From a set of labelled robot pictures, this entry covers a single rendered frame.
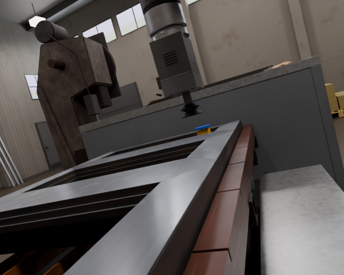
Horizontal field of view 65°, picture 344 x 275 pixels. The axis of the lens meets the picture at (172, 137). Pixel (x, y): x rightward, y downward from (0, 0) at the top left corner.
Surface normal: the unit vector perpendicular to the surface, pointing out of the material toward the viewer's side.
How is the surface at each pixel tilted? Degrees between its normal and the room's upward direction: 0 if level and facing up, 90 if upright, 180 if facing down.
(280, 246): 0
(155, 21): 90
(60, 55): 90
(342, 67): 90
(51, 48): 90
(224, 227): 0
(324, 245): 0
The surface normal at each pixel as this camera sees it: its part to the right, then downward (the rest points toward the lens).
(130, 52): -0.41, 0.19
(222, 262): -0.27, -0.96
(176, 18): 0.47, -0.07
